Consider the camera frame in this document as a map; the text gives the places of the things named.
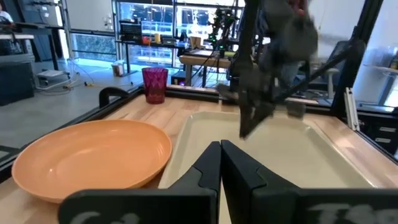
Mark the black cable loop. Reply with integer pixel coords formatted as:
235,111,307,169
98,86,130,109

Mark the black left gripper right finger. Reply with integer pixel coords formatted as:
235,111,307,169
221,139,398,224

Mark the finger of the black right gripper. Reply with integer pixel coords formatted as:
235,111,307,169
238,92,275,139
285,100,307,119

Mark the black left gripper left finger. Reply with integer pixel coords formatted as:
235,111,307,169
58,141,222,224

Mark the black desk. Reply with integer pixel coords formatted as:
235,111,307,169
0,21,63,71

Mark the person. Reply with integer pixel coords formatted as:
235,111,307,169
0,2,15,55

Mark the beige serving tray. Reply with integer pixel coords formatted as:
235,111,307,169
157,110,376,190

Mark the black workbench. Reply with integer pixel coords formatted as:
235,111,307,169
115,18,187,77

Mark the dark cabinet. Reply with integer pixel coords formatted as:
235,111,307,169
0,60,35,106

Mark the wooden table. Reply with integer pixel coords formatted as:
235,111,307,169
179,54,233,88

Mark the silver aluminium extrusion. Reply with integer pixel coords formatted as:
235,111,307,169
343,86,361,131

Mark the orange plate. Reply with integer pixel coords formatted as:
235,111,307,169
11,119,173,205

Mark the red faceted plastic cup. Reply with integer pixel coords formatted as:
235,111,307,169
142,67,169,105

